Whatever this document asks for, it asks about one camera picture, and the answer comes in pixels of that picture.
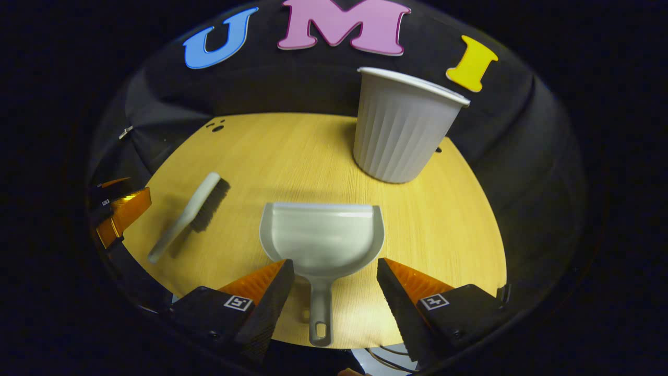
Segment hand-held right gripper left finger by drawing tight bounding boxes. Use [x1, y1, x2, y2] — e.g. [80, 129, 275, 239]
[170, 258, 296, 363]

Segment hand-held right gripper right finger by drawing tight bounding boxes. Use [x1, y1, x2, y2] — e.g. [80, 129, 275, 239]
[376, 257, 509, 369]

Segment small white broom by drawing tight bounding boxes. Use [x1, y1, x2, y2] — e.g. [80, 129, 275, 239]
[148, 172, 231, 264]

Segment white plastic dustpan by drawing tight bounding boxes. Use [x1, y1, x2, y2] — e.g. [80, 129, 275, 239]
[259, 202, 386, 347]

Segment white ribbed garbage bin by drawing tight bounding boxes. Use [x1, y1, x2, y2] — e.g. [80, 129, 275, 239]
[353, 66, 471, 184]

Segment black backdrop cloth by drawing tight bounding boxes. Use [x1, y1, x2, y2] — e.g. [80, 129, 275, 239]
[86, 0, 588, 314]

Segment dark cable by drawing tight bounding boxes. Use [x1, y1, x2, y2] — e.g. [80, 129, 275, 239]
[365, 346, 418, 372]

